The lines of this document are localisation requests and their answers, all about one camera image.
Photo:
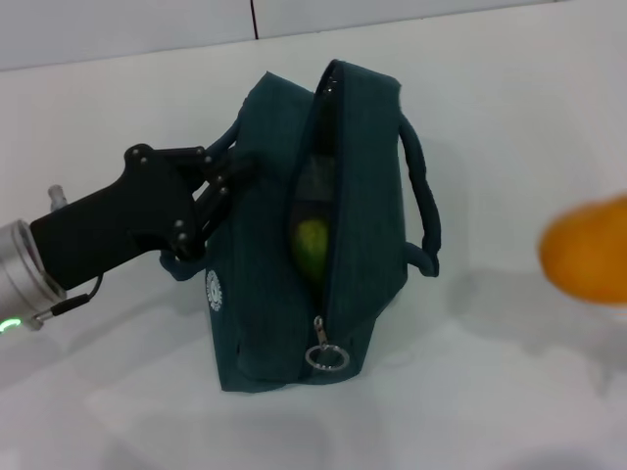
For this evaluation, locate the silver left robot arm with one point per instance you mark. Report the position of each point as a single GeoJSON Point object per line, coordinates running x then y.
{"type": "Point", "coordinates": [19, 274]}

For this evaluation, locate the orange yellow pear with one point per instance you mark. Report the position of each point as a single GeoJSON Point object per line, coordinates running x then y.
{"type": "Point", "coordinates": [588, 254]}

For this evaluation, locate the green cucumber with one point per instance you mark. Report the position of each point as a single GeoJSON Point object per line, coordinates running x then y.
{"type": "Point", "coordinates": [311, 249]}

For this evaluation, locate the dark teal fabric lunch bag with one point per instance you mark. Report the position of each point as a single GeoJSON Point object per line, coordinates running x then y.
{"type": "Point", "coordinates": [372, 220]}

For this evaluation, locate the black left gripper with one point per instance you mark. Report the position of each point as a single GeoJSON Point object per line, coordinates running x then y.
{"type": "Point", "coordinates": [122, 220]}

